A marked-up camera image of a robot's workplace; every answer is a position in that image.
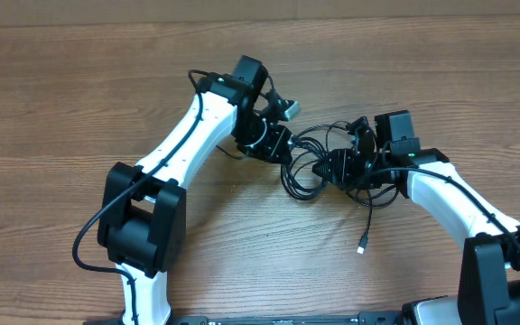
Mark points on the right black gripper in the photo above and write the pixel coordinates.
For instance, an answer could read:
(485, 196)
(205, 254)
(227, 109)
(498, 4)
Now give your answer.
(340, 169)

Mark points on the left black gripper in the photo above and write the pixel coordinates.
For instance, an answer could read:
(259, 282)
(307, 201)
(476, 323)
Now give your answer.
(279, 139)

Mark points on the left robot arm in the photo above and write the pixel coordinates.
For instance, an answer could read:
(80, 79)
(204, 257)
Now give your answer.
(142, 223)

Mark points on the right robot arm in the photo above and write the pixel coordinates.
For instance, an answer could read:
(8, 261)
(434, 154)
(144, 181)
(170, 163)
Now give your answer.
(389, 153)

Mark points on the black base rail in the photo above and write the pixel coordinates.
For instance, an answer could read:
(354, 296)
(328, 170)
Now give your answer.
(363, 318)

